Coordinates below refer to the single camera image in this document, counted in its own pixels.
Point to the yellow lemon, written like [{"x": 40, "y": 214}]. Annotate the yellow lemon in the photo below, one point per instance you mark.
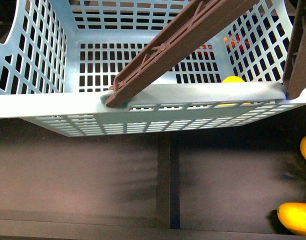
[{"x": 229, "y": 80}]

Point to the light blue plastic basket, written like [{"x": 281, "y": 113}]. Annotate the light blue plastic basket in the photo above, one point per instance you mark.
[{"x": 96, "y": 67}]

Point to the black produce tray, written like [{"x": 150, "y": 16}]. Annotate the black produce tray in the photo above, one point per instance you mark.
[{"x": 214, "y": 184}]

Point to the red apple pile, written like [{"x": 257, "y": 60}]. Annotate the red apple pile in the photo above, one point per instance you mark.
[{"x": 206, "y": 50}]

